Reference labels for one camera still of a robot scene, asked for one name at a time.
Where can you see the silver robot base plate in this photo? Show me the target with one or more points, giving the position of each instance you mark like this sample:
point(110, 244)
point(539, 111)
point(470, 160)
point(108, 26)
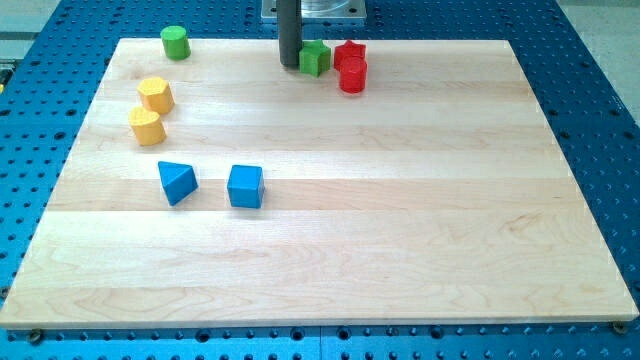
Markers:
point(320, 9)

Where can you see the wooden board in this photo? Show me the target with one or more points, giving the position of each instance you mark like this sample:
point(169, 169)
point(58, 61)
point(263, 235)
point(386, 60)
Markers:
point(438, 195)

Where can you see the red star block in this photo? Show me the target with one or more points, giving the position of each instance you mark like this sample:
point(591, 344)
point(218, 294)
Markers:
point(347, 50)

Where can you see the yellow hexagon block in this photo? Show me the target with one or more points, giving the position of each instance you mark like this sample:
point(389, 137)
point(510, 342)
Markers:
point(155, 95)

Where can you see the green star block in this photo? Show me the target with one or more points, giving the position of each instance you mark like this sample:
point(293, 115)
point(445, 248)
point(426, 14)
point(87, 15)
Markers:
point(314, 58)

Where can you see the yellow heart block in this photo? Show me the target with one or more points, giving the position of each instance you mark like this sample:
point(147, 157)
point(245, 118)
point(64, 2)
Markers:
point(147, 126)

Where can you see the red cylinder block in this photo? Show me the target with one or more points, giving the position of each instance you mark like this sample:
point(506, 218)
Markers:
point(353, 72)

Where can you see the blue cube block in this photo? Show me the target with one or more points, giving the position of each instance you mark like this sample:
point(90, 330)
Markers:
point(245, 186)

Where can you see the blue triangle block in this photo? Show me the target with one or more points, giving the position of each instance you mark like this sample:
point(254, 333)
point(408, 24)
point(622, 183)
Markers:
point(178, 181)

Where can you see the green cylinder block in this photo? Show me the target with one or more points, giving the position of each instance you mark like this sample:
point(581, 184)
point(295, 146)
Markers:
point(175, 42)

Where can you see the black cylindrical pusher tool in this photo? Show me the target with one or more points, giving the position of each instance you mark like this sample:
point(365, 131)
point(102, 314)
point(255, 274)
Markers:
point(289, 26)

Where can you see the blue perforated table plate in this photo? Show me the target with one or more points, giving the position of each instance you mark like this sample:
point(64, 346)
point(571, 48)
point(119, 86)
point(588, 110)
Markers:
point(51, 90)

